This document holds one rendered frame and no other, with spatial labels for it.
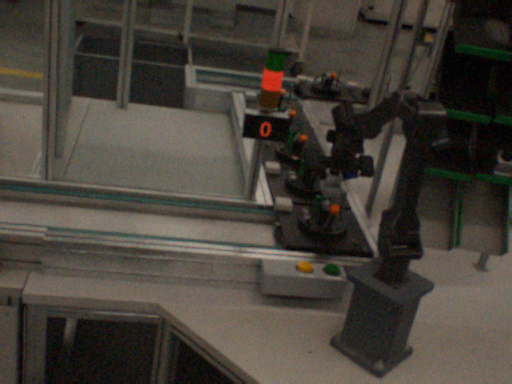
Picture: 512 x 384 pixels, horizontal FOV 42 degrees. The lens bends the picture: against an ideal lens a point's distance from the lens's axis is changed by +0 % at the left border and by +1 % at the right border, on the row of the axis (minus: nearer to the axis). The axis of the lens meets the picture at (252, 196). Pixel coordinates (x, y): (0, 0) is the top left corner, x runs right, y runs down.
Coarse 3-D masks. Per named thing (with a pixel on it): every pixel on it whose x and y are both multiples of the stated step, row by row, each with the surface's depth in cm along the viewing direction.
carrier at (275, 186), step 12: (276, 168) 214; (300, 168) 211; (276, 180) 210; (288, 180) 207; (300, 180) 208; (276, 192) 202; (288, 192) 204; (300, 192) 203; (312, 192) 203; (300, 204) 199; (312, 204) 199; (336, 204) 201; (348, 204) 203
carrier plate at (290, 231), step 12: (276, 216) 191; (288, 216) 189; (348, 216) 195; (288, 228) 183; (300, 228) 184; (348, 228) 188; (360, 228) 190; (288, 240) 177; (300, 240) 178; (312, 240) 179; (324, 240) 180; (336, 240) 181; (348, 240) 182; (360, 240) 183; (312, 252) 176; (348, 252) 177; (360, 252) 178; (372, 252) 178
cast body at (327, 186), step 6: (330, 168) 180; (330, 174) 179; (336, 174) 179; (324, 180) 180; (330, 180) 179; (336, 180) 179; (324, 186) 180; (330, 186) 179; (336, 186) 180; (324, 192) 179; (330, 192) 179; (336, 192) 179
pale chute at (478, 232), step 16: (464, 192) 185; (480, 192) 190; (496, 192) 190; (464, 208) 188; (480, 208) 188; (496, 208) 188; (464, 224) 186; (480, 224) 186; (496, 224) 187; (464, 240) 185; (480, 240) 185; (496, 240) 185
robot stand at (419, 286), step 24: (360, 288) 149; (384, 288) 146; (408, 288) 147; (432, 288) 151; (360, 312) 150; (384, 312) 146; (408, 312) 148; (336, 336) 158; (360, 336) 152; (384, 336) 148; (408, 336) 155; (360, 360) 152; (384, 360) 151
